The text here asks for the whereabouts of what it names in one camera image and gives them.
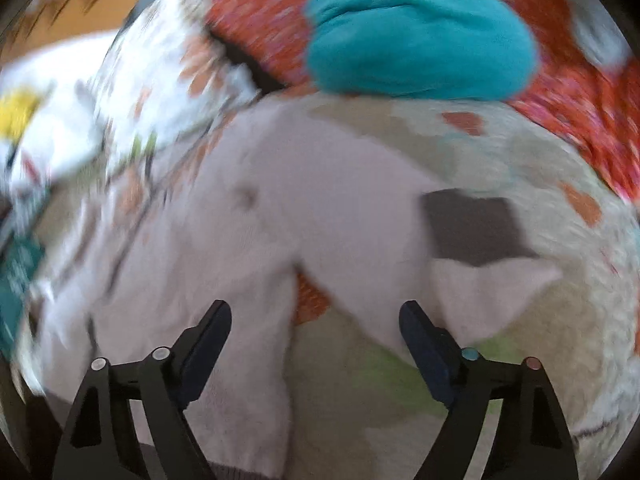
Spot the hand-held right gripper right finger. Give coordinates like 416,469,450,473
399,300,579,480

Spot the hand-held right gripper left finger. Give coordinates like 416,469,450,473
52,299,233,480

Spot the pale pink garment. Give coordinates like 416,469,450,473
30,105,563,480

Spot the fuzzy patchwork blanket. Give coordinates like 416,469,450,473
30,92,640,480

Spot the teal box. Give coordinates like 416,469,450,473
0,240,46,356

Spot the white plastic bag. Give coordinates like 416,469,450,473
0,30,121,196

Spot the white floral cloth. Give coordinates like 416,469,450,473
92,0,266,176

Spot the red patterned blanket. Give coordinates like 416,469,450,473
205,0,640,206

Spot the yellow bag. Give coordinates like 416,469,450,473
0,87,43,141

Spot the teal cloth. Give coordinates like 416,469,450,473
305,0,541,101

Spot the wooden furniture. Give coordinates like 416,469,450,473
10,0,201,61

